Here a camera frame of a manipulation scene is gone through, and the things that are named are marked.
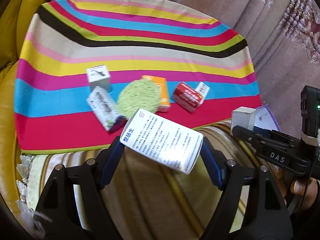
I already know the white saxophone cube box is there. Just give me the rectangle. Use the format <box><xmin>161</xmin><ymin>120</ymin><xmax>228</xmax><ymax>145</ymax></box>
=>
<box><xmin>86</xmin><ymin>64</ymin><xmax>111</xmax><ymax>92</ymax></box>

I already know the white text medicine box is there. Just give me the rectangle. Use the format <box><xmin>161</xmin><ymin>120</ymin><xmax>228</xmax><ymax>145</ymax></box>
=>
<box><xmin>120</xmin><ymin>108</ymin><xmax>203</xmax><ymax>175</ymax></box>

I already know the black camera box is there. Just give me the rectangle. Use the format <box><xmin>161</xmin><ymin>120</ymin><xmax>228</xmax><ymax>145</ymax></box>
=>
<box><xmin>300</xmin><ymin>85</ymin><xmax>320</xmax><ymax>138</ymax></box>

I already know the red medicine box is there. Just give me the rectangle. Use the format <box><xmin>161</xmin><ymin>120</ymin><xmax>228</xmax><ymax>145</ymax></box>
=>
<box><xmin>171</xmin><ymin>82</ymin><xmax>203</xmax><ymax>113</ymax></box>

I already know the white blue cream box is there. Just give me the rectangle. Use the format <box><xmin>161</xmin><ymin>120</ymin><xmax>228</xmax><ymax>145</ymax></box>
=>
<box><xmin>87</xmin><ymin>86</ymin><xmax>126</xmax><ymax>132</ymax></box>

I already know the white long logo box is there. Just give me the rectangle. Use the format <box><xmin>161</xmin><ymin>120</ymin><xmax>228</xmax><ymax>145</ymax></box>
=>
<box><xmin>195</xmin><ymin>82</ymin><xmax>210</xmax><ymax>100</ymax></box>

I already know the purple white storage box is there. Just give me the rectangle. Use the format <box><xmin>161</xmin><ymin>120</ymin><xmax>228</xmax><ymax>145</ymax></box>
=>
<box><xmin>254</xmin><ymin>105</ymin><xmax>281</xmax><ymax>132</ymax></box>

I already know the person right hand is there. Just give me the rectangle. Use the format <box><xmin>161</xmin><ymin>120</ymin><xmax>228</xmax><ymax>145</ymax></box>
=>
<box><xmin>275</xmin><ymin>168</ymin><xmax>318</xmax><ymax>209</ymax></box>

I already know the yellow leather sofa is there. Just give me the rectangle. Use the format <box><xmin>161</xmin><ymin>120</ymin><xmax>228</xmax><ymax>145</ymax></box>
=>
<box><xmin>1</xmin><ymin>0</ymin><xmax>49</xmax><ymax>216</ymax></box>

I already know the orange medicine box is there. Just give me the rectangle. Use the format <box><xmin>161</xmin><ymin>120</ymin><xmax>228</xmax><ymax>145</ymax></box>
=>
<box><xmin>142</xmin><ymin>75</ymin><xmax>170</xmax><ymax>113</ymax></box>

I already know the green round sponge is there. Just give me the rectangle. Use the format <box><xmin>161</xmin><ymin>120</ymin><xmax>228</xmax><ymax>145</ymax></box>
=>
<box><xmin>117</xmin><ymin>79</ymin><xmax>161</xmax><ymax>119</ymax></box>

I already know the striped colourful cloth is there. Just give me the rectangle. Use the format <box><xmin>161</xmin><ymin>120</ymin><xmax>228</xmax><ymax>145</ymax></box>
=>
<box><xmin>14</xmin><ymin>0</ymin><xmax>261</xmax><ymax>154</ymax></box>

